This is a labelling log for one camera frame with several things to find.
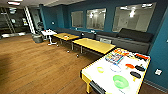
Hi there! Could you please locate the colourful game box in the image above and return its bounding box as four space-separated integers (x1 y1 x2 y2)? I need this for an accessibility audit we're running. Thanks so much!
104 53 125 65

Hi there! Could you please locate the interior glass window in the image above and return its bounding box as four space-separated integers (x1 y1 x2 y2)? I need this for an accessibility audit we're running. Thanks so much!
70 10 84 28
86 8 107 31
112 3 157 33

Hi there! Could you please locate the small yellow bowl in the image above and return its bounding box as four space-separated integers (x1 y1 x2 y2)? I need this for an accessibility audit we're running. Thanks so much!
96 66 105 74

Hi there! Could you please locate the red black striker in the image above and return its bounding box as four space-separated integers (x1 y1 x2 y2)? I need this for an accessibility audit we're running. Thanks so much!
134 53 151 61

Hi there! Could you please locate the white wall outlet blue wall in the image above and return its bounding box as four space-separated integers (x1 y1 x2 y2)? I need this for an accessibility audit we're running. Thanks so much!
154 68 163 76

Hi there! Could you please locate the green plastic bowl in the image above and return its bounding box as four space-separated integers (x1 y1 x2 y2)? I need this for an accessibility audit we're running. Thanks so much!
112 74 130 90

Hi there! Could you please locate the yellow air hockey table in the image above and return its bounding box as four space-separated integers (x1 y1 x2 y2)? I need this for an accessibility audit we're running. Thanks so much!
80 47 152 94

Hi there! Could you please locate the dark grey sofa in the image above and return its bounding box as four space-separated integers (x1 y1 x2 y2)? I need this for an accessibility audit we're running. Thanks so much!
96 28 155 55

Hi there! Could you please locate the dark round waste bin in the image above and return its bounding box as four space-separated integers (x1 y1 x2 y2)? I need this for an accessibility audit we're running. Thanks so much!
32 33 44 44

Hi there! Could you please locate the small white round table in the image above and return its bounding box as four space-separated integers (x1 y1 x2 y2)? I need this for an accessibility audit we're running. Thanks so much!
41 29 58 46

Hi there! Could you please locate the yellow wooden table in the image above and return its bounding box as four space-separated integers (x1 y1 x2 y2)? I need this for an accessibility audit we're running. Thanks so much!
53 32 80 45
71 37 117 57

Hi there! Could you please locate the black paddle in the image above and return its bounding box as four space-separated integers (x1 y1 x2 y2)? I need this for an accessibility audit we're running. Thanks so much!
134 64 146 72
129 70 142 81

